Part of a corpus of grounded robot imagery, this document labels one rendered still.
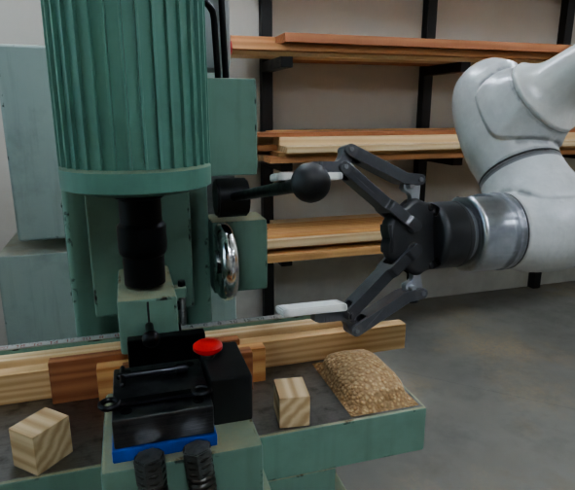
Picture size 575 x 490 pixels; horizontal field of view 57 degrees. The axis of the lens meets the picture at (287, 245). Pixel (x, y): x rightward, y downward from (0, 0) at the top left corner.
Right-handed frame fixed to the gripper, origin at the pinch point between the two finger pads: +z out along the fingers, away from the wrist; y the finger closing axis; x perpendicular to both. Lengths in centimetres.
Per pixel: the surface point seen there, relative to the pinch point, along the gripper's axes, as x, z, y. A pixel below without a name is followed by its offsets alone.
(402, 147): -189, -118, 30
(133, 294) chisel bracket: -14.6, 15.5, -6.0
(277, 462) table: -4.2, 0.9, -25.1
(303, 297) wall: -261, -85, -55
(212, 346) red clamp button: 0.1, 8.2, -9.6
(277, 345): -18.3, -3.4, -15.6
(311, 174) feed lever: 9.8, 0.5, 6.6
